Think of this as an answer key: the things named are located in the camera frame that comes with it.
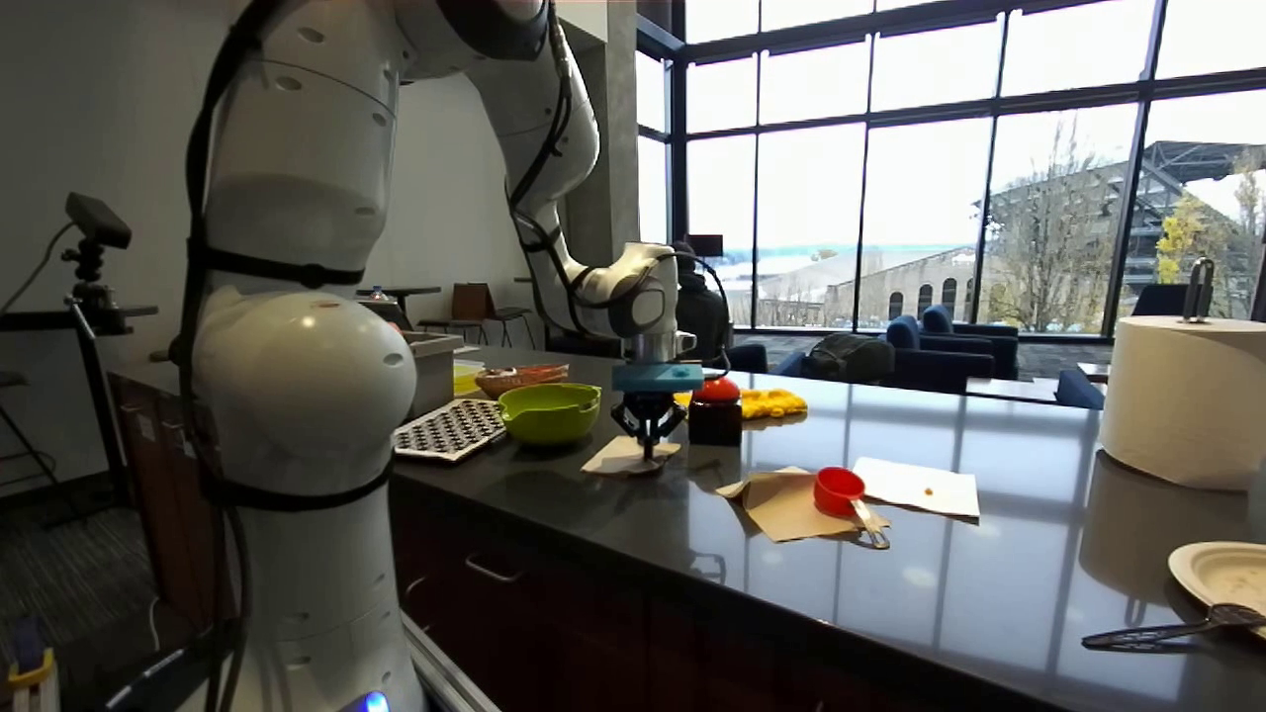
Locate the black tall device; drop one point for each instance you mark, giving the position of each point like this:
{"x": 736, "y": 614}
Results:
{"x": 703, "y": 312}

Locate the black white calibration checkerboard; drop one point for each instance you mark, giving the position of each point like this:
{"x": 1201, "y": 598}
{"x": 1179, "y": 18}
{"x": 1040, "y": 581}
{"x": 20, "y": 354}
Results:
{"x": 448, "y": 432}

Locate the metal fork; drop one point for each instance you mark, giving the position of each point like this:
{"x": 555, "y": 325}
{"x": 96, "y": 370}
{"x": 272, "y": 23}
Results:
{"x": 1141, "y": 640}

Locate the white plate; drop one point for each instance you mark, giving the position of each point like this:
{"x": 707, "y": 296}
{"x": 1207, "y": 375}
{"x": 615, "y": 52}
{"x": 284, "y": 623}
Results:
{"x": 1219, "y": 576}

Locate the teal wrist mount plate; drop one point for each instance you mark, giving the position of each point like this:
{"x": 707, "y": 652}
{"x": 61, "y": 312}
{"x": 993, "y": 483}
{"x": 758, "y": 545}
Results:
{"x": 659, "y": 379}

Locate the white paper towel roll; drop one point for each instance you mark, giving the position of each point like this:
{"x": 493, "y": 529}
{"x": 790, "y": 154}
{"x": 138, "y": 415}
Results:
{"x": 1179, "y": 403}

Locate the black camera on tripod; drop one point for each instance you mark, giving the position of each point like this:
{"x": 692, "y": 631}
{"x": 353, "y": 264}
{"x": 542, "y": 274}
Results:
{"x": 99, "y": 224}

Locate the yellow cloth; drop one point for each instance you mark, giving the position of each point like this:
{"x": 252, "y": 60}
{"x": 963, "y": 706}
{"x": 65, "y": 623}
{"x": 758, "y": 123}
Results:
{"x": 771, "y": 406}

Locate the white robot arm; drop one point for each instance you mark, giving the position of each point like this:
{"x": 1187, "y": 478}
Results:
{"x": 302, "y": 380}

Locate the blue sofa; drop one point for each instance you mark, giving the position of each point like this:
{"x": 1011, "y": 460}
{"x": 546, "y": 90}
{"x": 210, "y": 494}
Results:
{"x": 943, "y": 359}

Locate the black paper towel holder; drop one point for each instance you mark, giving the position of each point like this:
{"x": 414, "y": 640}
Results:
{"x": 1197, "y": 297}

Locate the dark backpack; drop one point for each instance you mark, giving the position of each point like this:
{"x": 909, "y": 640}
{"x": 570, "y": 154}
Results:
{"x": 851, "y": 359}

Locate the grey plastic bin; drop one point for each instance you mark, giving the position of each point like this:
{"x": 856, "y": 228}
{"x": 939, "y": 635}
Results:
{"x": 433, "y": 379}

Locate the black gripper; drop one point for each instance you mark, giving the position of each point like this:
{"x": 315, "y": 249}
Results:
{"x": 650, "y": 406}

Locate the green colander bowl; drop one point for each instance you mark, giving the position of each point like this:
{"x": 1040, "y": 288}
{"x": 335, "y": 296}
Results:
{"x": 546, "y": 423}

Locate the black box red button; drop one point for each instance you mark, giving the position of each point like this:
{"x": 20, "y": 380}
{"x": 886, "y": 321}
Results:
{"x": 719, "y": 423}

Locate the brown chair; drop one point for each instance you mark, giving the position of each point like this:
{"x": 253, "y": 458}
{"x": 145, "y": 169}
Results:
{"x": 471, "y": 307}

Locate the white paper napkin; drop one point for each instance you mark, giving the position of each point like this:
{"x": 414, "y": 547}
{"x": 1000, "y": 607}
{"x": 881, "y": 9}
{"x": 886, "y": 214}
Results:
{"x": 930, "y": 494}

